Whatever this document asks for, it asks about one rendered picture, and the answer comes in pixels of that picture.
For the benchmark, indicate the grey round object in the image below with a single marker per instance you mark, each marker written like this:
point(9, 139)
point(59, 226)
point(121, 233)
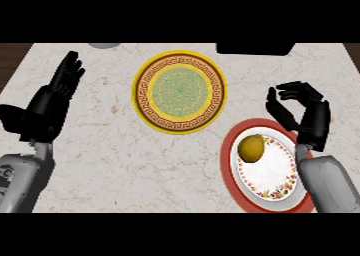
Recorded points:
point(104, 45)

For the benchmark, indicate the black appliance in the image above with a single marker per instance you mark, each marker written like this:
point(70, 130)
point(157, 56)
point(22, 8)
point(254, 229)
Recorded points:
point(256, 48)

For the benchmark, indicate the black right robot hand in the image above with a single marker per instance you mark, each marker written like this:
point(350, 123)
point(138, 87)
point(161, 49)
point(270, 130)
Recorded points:
point(313, 116)

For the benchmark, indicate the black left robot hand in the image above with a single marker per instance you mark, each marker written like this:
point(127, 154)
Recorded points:
point(45, 110)

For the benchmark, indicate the red-rimmed white floral plate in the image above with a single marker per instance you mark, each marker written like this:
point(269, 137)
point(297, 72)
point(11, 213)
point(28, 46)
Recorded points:
point(266, 173)

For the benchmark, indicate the yellow lemon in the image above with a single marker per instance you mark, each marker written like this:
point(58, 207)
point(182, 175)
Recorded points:
point(251, 148)

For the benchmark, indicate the yellow patterned plate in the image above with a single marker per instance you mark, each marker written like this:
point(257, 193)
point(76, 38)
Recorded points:
point(179, 92)

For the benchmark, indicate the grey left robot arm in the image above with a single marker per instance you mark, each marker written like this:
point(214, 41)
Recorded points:
point(18, 180)

